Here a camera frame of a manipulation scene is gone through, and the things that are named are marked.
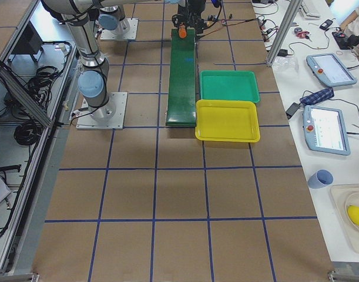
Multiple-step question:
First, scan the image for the red black conveyor cable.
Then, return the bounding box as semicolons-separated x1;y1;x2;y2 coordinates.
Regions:
196;18;258;39

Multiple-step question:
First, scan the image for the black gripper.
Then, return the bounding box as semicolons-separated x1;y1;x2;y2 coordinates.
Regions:
172;0;207;34

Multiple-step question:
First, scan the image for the yellow plastic tray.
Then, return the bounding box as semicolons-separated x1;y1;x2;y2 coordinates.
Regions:
195;99;260;143

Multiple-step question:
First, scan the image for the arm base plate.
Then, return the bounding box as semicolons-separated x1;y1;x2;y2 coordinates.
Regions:
99;18;139;41
76;92;128;130

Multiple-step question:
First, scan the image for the yellow lemon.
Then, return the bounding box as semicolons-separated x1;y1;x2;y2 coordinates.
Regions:
347;205;359;226

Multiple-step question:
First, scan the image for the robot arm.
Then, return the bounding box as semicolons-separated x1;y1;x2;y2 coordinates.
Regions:
42;1;138;118
99;1;210;38

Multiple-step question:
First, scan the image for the green conveyor belt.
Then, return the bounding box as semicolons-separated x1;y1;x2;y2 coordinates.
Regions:
166;28;196;127

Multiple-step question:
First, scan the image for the beige tray with bowl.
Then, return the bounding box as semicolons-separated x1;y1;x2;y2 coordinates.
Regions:
330;184;359;254

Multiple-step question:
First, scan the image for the black power brick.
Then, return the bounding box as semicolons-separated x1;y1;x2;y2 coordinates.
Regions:
286;102;300;120

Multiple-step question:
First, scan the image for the teach pendant near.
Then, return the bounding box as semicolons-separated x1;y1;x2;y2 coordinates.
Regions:
303;105;351;156

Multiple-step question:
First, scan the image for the teach pendant far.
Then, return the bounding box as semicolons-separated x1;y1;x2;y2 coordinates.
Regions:
306;53;357;88

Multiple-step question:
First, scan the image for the blue plaid pouch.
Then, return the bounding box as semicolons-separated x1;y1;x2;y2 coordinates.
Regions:
300;88;334;106

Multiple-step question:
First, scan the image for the green plastic tray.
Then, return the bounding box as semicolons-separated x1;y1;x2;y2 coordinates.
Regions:
200;70;260;103

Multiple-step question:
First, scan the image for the aluminium frame post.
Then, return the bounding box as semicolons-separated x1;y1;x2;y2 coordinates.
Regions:
266;0;302;67

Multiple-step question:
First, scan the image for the blue plastic cup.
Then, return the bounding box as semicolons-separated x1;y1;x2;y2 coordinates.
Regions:
307;169;334;189

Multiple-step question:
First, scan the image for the plain orange cylinder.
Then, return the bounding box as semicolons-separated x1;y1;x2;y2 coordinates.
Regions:
178;25;187;39

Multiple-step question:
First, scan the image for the teach pendant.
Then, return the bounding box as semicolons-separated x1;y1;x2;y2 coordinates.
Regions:
303;105;351;156
306;53;357;88

